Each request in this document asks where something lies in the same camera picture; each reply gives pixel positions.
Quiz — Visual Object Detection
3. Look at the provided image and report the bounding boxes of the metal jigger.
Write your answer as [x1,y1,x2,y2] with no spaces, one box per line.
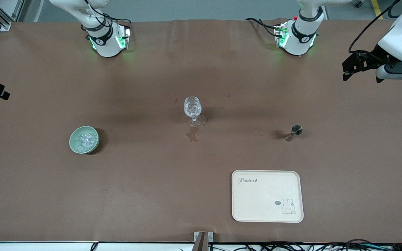
[284,125,303,142]

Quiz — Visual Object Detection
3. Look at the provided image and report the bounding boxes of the pile of ice cubes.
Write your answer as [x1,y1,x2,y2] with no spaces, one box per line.
[74,132,96,151]

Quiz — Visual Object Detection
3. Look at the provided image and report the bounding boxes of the clear wine glass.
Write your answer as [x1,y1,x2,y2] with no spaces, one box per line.
[183,96,203,127]

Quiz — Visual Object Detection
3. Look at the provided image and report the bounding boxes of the green ceramic bowl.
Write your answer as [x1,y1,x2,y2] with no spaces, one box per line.
[69,126,99,154]

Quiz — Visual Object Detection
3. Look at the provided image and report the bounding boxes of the cream rabbit print tray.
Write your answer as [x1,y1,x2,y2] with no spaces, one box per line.
[231,169,304,223]

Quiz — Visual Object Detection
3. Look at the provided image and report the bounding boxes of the brown table cover sheet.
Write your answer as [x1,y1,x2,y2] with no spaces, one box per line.
[0,18,402,243]

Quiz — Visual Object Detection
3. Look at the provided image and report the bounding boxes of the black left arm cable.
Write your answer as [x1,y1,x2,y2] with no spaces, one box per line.
[348,0,402,53]

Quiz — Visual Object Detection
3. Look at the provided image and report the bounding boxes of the aluminium frame profile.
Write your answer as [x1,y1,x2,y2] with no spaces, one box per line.
[0,0,25,31]

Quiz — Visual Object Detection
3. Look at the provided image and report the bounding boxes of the black left base cable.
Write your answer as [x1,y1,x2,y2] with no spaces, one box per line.
[246,17,279,37]

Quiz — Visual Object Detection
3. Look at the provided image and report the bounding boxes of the black base cable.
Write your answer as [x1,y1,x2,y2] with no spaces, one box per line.
[82,0,133,32]
[246,17,279,37]

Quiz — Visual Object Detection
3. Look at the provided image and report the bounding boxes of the black right base cable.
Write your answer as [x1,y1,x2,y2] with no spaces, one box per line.
[82,0,133,32]

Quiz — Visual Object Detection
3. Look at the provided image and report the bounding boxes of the black cable bundle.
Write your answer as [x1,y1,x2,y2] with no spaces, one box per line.
[208,239,402,251]

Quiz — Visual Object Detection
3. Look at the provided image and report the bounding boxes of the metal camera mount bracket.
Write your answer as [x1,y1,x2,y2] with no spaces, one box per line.
[194,231,214,251]

